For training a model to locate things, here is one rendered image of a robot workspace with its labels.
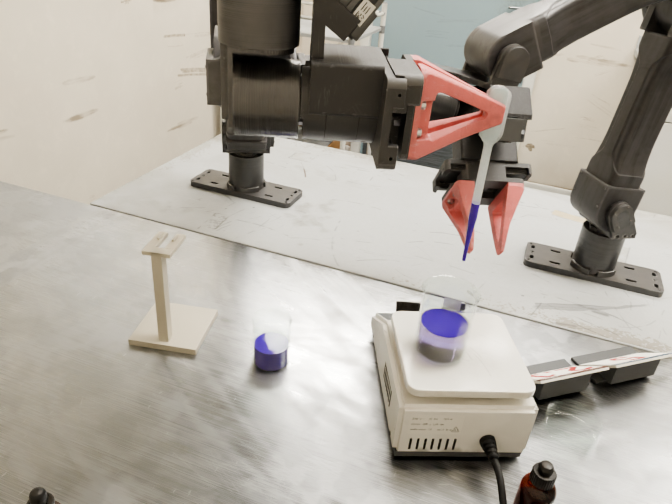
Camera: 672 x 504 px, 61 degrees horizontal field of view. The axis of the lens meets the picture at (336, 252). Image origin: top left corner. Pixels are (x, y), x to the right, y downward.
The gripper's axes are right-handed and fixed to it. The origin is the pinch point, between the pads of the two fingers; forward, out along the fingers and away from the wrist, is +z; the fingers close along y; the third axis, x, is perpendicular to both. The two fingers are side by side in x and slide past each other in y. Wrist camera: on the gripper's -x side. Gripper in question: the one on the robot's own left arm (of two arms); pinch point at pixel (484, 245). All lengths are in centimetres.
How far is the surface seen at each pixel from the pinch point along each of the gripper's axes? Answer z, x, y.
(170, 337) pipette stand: 10.5, 7.3, -35.3
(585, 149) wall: -140, 213, 141
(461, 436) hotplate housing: 20.9, -5.2, -5.4
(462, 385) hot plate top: 16.6, -8.6, -6.1
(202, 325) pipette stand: 8.6, 9.2, -32.1
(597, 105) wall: -156, 195, 140
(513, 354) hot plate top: 13.2, -5.7, 0.0
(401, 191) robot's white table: -24.8, 39.3, -1.3
